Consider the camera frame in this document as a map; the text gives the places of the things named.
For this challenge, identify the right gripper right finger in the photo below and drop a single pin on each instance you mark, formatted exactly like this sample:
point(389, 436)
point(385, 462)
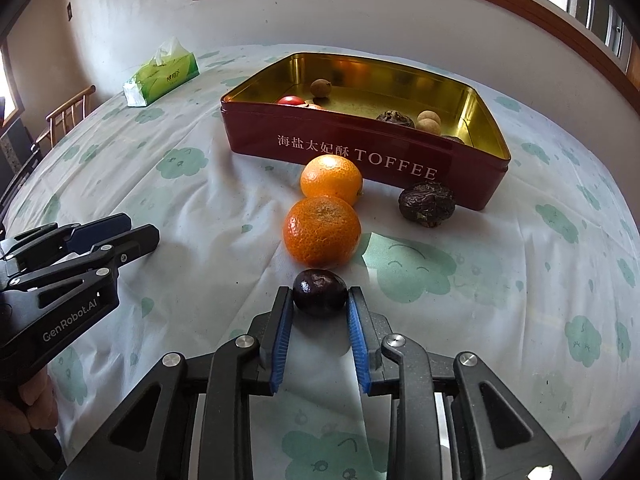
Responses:
point(367, 330)

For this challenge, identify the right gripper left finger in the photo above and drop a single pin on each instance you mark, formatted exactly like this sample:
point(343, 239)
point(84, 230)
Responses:
point(272, 332)

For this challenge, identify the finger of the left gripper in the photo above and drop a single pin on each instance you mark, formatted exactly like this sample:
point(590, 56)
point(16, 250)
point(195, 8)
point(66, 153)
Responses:
point(44, 245)
point(115, 252)

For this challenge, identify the dark purple cherry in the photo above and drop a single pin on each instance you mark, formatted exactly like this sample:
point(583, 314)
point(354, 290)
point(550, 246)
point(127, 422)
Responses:
point(320, 293)

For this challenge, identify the tan longan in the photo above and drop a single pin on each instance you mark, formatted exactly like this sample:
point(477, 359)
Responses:
point(429, 114)
point(429, 125)

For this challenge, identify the wrinkled dark passion fruit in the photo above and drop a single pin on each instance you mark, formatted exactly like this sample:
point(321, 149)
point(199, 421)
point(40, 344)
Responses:
point(396, 118)

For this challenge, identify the red cherry tomato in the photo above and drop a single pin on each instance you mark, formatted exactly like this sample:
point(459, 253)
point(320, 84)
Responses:
point(292, 101)

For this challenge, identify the brown longan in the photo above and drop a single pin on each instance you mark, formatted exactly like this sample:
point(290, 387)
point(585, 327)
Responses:
point(320, 88)

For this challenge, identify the left hand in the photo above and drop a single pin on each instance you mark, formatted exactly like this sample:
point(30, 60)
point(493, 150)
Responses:
point(40, 410)

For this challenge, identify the lower orange mandarin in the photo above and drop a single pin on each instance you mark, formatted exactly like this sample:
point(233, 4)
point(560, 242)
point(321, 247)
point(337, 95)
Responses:
point(321, 232)

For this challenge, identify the wooden chair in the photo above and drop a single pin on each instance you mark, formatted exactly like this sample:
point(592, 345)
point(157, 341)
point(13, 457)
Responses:
point(63, 119)

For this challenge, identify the dark wrinkled date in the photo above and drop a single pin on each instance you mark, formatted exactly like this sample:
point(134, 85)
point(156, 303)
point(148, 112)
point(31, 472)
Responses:
point(427, 203)

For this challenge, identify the white cloud pattern tablecloth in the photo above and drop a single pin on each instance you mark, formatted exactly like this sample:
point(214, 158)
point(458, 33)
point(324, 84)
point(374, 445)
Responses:
point(543, 284)

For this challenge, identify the green tissue pack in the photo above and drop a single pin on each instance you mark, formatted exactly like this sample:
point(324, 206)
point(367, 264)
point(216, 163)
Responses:
point(170, 67)

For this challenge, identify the red gold toffee tin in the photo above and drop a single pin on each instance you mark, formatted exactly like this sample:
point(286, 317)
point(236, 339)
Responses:
point(363, 88)

